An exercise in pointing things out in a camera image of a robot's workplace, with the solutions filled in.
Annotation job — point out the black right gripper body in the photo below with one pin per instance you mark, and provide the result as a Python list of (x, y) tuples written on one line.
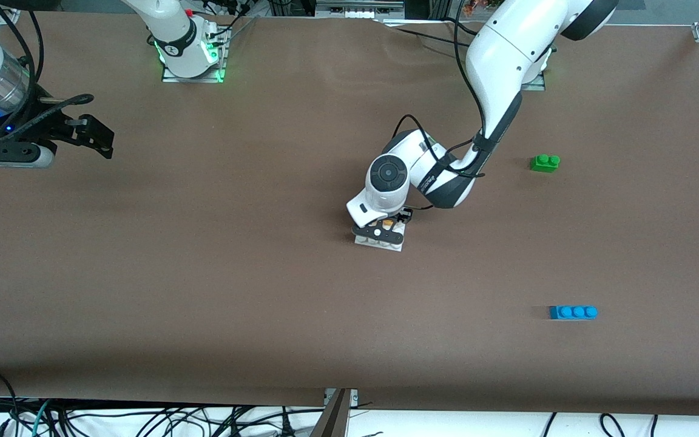
[(39, 125)]

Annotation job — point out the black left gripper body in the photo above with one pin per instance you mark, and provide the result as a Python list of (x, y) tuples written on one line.
[(405, 218)]

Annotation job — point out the white studded base plate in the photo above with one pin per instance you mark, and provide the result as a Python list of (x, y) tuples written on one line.
[(380, 243)]

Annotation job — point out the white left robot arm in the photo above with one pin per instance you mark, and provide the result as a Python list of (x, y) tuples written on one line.
[(507, 48)]

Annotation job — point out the green two-stud block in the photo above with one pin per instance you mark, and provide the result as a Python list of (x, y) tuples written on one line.
[(545, 162)]

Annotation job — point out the blue three-stud block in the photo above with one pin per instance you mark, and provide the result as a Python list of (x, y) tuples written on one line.
[(573, 312)]

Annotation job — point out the brown table cover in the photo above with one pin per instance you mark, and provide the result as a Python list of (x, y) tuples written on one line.
[(325, 315)]

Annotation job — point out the colourful small objects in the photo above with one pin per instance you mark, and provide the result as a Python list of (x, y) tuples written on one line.
[(477, 6)]

